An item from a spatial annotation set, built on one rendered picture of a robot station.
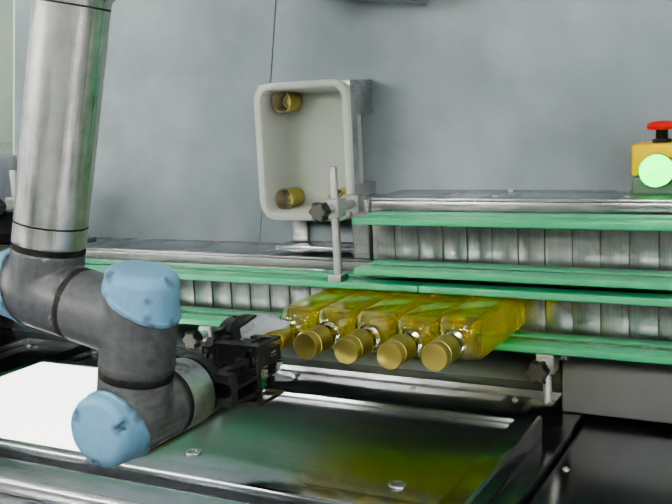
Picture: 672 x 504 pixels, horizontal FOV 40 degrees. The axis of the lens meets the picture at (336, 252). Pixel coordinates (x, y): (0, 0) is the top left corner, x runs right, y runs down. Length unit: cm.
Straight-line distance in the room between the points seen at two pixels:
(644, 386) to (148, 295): 73
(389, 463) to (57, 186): 50
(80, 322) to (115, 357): 5
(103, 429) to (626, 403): 74
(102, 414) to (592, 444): 67
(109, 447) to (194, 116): 92
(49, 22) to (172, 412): 40
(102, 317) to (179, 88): 89
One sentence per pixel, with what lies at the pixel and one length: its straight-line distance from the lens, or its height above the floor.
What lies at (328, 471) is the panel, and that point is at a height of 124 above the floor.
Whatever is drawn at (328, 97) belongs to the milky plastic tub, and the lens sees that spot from 156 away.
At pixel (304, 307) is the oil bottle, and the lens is 128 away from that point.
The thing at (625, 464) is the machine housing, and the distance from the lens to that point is 125.
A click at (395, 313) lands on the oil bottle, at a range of 122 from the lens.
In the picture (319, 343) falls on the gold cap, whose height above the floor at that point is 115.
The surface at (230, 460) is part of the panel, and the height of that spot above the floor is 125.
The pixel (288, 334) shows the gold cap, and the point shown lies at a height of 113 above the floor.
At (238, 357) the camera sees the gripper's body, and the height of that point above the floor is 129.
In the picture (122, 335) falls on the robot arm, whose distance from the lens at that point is 91.
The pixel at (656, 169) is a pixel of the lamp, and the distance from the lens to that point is 131.
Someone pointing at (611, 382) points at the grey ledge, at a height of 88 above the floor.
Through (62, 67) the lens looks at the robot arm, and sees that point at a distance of 94.
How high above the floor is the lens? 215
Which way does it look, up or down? 61 degrees down
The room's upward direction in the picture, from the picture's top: 110 degrees counter-clockwise
